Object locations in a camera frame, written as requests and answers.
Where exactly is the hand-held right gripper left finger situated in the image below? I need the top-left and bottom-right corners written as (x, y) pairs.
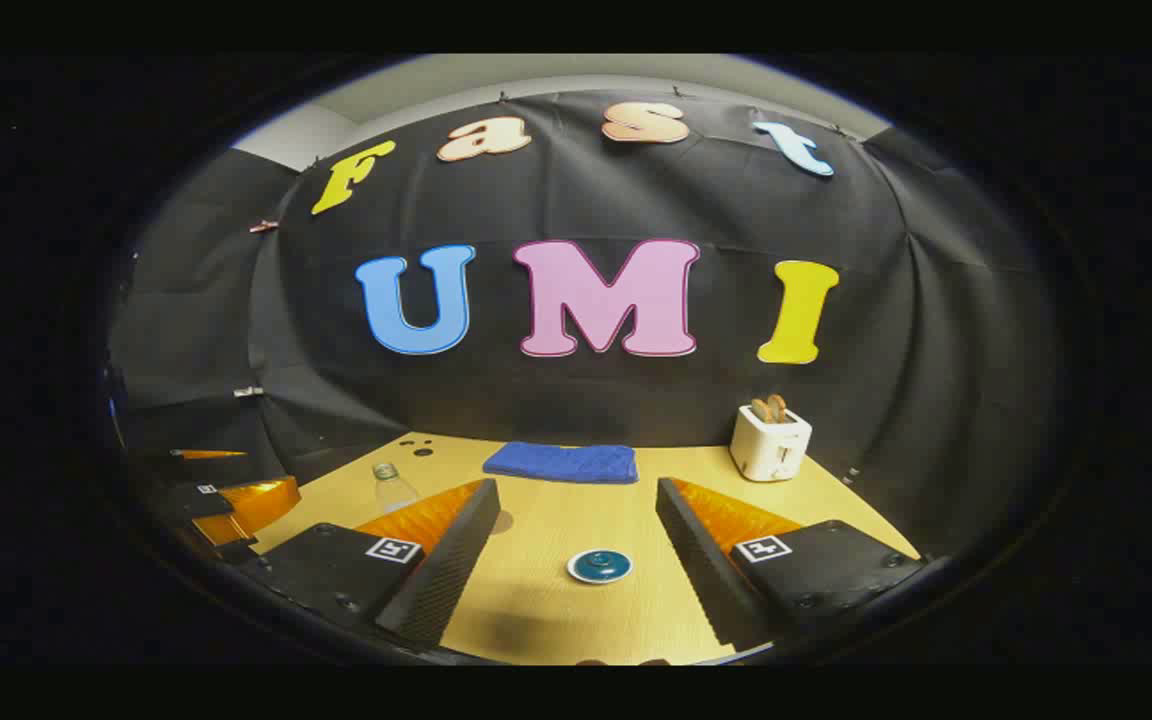
top-left (239, 478), bottom-right (502, 649)

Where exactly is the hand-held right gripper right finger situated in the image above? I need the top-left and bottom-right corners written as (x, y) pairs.
top-left (655, 477), bottom-right (929, 653)

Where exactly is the clear plastic water bottle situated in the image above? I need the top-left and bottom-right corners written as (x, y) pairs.
top-left (372, 462), bottom-right (422, 515)

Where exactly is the white toaster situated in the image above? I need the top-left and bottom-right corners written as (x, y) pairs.
top-left (729, 404), bottom-right (814, 483)

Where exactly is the blue folded towel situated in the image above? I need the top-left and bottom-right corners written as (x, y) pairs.
top-left (482, 441), bottom-right (640, 486)

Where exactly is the black backdrop cloth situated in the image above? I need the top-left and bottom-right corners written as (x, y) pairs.
top-left (106, 88), bottom-right (1067, 561)

